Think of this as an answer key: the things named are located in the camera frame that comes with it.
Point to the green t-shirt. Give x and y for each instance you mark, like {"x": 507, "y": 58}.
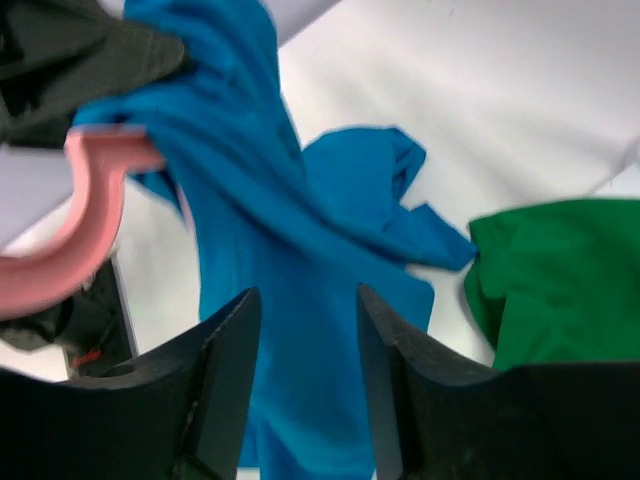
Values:
{"x": 558, "y": 282}

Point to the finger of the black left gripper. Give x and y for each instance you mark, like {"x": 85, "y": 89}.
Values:
{"x": 59, "y": 55}

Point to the pink plastic hanger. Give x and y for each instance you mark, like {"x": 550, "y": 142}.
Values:
{"x": 100, "y": 160}

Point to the blue t-shirt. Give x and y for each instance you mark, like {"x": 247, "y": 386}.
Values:
{"x": 306, "y": 225}

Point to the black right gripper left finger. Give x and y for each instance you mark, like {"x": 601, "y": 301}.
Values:
{"x": 178, "y": 411}

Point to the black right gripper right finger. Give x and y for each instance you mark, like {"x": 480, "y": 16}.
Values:
{"x": 436, "y": 414}

